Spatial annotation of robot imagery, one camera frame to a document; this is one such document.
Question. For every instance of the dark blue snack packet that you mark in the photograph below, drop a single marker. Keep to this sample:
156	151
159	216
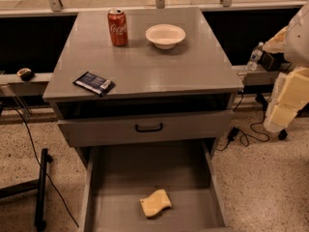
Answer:
94	83

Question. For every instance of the grey drawer cabinet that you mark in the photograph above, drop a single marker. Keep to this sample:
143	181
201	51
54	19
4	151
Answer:
194	76

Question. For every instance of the black drawer handle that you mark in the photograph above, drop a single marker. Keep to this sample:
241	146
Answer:
151	128

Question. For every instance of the red cola can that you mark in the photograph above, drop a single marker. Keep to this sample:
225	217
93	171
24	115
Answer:
117	26

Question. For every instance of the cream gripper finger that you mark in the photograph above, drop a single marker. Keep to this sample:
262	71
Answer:
295	92
282	115

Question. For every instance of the yellow sponge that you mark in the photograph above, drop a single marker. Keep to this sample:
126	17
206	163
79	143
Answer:
155	203

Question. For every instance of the black stand leg right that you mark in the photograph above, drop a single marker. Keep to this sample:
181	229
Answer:
267	109

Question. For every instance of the open grey drawer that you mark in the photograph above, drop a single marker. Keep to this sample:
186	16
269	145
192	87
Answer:
118	177

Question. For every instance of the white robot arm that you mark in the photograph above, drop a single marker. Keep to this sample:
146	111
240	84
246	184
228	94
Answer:
293	41

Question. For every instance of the black power adapter with cable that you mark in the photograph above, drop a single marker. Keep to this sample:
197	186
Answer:
244	138

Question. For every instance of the black metal stand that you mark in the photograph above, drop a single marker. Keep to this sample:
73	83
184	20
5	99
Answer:
38	185

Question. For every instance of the closed upper grey drawer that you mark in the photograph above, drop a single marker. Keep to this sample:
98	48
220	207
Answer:
120	130

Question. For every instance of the small black box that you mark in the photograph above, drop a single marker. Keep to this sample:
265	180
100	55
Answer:
272	61

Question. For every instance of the yellow black tape measure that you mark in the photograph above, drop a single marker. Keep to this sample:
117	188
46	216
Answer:
25	74

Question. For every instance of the clear water bottle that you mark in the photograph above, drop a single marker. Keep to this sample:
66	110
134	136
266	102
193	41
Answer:
255	57

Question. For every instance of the white bowl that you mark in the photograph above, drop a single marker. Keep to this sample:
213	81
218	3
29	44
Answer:
165	36

